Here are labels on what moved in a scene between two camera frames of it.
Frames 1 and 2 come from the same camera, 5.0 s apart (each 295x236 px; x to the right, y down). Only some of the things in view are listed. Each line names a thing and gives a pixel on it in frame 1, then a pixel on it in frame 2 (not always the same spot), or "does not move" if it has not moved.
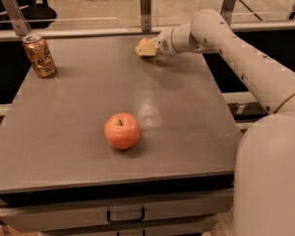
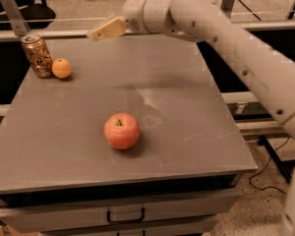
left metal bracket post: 14,12 does not move
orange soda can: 39,54 does not move
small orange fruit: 144,41 → 61,68
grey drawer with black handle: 43,216 does not move
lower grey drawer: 191,228 does not move
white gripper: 163,43 → 133,12
